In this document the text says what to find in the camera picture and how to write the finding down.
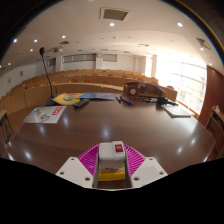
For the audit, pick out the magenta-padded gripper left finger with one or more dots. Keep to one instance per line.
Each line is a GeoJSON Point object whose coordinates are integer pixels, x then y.
{"type": "Point", "coordinates": [74, 170]}

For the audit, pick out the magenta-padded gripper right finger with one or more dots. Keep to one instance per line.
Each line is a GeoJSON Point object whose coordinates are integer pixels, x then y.
{"type": "Point", "coordinates": [148, 170]}

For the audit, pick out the white charger with red switch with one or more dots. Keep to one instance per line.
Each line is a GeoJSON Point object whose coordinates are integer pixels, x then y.
{"type": "Point", "coordinates": [110, 154]}

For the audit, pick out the white printed paper sheet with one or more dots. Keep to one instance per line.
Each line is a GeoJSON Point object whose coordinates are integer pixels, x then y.
{"type": "Point", "coordinates": [43, 115]}

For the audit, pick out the white notebook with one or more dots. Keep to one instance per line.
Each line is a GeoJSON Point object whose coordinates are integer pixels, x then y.
{"type": "Point", "coordinates": [177, 111]}

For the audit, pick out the black remote control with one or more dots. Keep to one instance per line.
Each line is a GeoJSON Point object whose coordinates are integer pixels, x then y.
{"type": "Point", "coordinates": [81, 103]}

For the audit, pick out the red marker pen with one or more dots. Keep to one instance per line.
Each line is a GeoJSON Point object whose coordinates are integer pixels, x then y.
{"type": "Point", "coordinates": [129, 102]}

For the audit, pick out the black gooseneck desk microphone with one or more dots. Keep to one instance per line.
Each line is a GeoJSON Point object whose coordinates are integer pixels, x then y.
{"type": "Point", "coordinates": [50, 100]}

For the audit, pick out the blue marker pen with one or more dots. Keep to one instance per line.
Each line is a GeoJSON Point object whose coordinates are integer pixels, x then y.
{"type": "Point", "coordinates": [124, 99]}
{"type": "Point", "coordinates": [118, 99]}

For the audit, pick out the blue booklet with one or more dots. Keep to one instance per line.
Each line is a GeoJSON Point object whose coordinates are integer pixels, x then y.
{"type": "Point", "coordinates": [98, 96]}

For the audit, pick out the wooden shelf unit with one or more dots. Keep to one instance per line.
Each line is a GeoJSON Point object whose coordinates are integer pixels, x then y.
{"type": "Point", "coordinates": [216, 130]}

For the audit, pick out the wooden desk organizer with clock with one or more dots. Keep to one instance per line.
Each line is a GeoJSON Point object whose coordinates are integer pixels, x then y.
{"type": "Point", "coordinates": [141, 90]}

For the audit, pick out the rows of wooden auditorium seats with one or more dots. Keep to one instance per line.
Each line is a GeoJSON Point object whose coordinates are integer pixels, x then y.
{"type": "Point", "coordinates": [40, 95]}

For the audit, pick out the stool with black legs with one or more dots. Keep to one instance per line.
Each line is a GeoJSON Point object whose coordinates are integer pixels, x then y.
{"type": "Point", "coordinates": [4, 117]}

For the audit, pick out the large bright window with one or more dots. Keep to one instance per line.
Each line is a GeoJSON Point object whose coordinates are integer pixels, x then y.
{"type": "Point", "coordinates": [181, 83]}

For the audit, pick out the small square ceiling vent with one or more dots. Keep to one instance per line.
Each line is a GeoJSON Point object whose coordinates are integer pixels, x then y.
{"type": "Point", "coordinates": [202, 42]}

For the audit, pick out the recessed ceiling lights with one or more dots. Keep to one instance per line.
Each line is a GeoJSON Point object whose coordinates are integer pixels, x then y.
{"type": "Point", "coordinates": [112, 24]}

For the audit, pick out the large square ceiling vent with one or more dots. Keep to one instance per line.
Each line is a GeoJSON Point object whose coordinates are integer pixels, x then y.
{"type": "Point", "coordinates": [114, 14]}

